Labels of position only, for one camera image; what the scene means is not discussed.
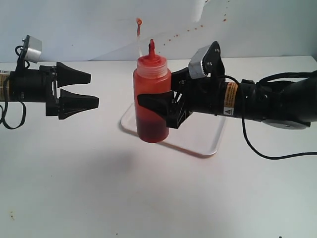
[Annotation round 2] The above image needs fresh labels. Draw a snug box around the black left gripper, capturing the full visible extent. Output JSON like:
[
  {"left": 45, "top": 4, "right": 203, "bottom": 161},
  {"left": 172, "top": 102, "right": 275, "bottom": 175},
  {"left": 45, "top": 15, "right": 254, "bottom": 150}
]
[{"left": 8, "top": 62, "right": 99, "bottom": 120}]

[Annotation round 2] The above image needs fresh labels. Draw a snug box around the white rectangular plastic tray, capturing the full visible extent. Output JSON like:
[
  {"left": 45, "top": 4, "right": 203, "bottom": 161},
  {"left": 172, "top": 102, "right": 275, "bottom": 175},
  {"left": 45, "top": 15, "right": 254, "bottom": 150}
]
[{"left": 120, "top": 103, "right": 228, "bottom": 158}]

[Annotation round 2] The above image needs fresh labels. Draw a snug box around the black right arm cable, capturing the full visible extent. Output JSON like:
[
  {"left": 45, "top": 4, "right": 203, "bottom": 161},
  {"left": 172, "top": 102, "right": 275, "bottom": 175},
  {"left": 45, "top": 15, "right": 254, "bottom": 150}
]
[{"left": 210, "top": 71, "right": 317, "bottom": 159}]

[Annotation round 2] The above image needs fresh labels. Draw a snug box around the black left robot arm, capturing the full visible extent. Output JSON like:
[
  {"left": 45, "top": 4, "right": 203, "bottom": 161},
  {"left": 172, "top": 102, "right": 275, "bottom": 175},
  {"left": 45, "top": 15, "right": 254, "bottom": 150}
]
[{"left": 0, "top": 62, "right": 99, "bottom": 119}]

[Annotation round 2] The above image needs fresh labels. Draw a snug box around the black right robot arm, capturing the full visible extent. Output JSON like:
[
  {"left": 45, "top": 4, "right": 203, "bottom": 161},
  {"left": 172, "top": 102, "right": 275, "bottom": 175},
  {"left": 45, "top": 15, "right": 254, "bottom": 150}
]
[{"left": 133, "top": 68, "right": 317, "bottom": 129}]

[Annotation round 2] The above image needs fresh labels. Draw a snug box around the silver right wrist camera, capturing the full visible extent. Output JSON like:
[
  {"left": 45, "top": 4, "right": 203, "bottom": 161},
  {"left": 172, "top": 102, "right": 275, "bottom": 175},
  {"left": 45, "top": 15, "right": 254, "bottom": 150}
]
[{"left": 188, "top": 41, "right": 225, "bottom": 79}]

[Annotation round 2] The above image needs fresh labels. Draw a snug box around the red sauce squeeze bottle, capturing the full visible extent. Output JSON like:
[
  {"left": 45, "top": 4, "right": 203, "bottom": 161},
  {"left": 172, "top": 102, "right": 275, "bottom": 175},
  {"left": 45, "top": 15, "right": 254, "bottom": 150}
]
[{"left": 133, "top": 38, "right": 171, "bottom": 143}]

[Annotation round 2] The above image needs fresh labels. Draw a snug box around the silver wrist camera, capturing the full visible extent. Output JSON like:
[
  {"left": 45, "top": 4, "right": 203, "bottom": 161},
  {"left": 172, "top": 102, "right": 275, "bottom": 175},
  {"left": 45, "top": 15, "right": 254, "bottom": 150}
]
[
  {"left": 188, "top": 41, "right": 225, "bottom": 79},
  {"left": 15, "top": 35, "right": 42, "bottom": 71}
]

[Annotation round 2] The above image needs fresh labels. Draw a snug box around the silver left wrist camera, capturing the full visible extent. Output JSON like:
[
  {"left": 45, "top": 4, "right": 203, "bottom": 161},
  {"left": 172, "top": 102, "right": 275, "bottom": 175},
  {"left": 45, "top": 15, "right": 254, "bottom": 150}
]
[{"left": 15, "top": 35, "right": 42, "bottom": 71}]

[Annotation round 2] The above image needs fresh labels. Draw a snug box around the white backdrop cloth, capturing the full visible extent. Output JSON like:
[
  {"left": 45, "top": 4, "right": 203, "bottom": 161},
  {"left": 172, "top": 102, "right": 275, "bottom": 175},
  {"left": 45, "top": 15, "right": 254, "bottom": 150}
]
[{"left": 0, "top": 0, "right": 317, "bottom": 62}]

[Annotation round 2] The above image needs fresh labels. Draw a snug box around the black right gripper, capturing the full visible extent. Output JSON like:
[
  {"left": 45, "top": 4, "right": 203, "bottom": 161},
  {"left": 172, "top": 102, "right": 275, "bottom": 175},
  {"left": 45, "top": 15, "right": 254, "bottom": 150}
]
[{"left": 137, "top": 68, "right": 226, "bottom": 129}]

